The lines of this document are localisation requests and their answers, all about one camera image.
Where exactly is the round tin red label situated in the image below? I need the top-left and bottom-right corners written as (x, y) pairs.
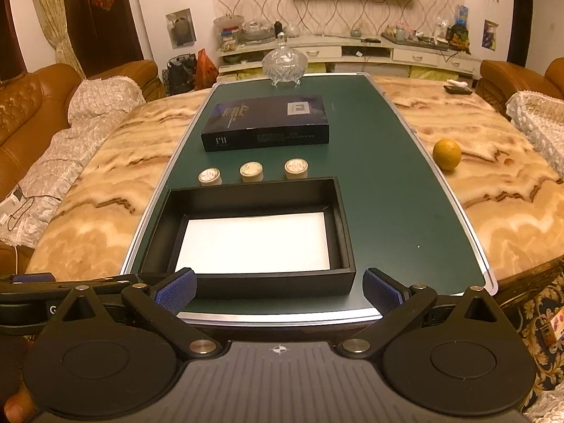
top-left (198, 167), bottom-right (222, 186)
top-left (284, 158), bottom-right (309, 179)

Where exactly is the round cream tin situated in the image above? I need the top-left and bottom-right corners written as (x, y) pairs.
top-left (239, 161), bottom-right (264, 182)

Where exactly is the person's left hand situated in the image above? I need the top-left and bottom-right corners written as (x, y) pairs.
top-left (3, 384), bottom-right (38, 423)

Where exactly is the open black box white liner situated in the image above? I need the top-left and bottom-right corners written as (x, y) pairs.
top-left (138, 178), bottom-right (357, 299)

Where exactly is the patterned floral rug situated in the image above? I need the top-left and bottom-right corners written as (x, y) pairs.
top-left (494, 265), bottom-right (563, 410)

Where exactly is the orange fruit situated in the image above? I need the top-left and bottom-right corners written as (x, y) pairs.
top-left (432, 139), bottom-right (462, 172)

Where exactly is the brown leather sofa left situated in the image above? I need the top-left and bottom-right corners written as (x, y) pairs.
top-left (1, 64), bottom-right (188, 218)

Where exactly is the dark blue box lid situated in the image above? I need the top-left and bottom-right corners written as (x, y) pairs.
top-left (201, 96), bottom-right (330, 152)

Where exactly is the black remote control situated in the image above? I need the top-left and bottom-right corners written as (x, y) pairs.
top-left (443, 84), bottom-right (473, 96)

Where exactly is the white lace cover right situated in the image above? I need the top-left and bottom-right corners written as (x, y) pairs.
top-left (506, 91), bottom-right (564, 178)

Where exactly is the red plastic bag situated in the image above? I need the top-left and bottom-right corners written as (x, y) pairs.
top-left (194, 49), bottom-right (219, 90)

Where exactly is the brown leather armchair right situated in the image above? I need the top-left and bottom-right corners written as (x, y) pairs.
top-left (475, 57), bottom-right (564, 118)

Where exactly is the white TV cabinet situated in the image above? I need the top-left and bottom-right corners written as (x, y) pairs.
top-left (217, 35), bottom-right (481, 78)

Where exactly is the crystal glass lidded bowl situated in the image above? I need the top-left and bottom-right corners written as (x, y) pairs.
top-left (262, 32), bottom-right (308, 86)

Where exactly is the blue water bottle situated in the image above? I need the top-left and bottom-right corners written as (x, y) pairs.
top-left (455, 5), bottom-right (468, 27)

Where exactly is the beige curtain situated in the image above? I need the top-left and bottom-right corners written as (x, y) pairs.
top-left (32, 0), bottom-right (86, 79)

